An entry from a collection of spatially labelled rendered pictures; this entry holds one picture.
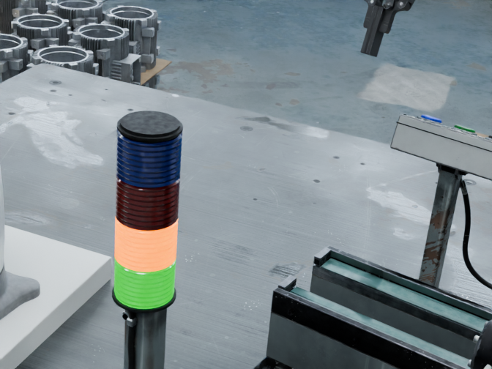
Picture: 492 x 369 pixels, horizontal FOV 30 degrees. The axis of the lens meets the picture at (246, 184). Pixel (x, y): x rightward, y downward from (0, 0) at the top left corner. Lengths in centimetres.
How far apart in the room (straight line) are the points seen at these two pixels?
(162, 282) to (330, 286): 38
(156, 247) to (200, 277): 52
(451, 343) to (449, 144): 28
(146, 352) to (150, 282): 9
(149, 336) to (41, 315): 33
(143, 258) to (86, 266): 46
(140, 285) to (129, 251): 4
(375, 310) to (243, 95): 311
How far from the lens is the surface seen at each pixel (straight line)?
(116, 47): 319
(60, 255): 136
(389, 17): 136
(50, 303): 126
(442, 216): 133
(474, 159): 127
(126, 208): 86
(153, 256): 87
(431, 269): 137
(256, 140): 184
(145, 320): 93
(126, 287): 90
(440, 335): 118
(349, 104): 429
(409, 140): 130
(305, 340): 115
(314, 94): 436
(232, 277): 139
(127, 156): 83
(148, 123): 84
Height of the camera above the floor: 155
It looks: 27 degrees down
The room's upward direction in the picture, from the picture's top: 5 degrees clockwise
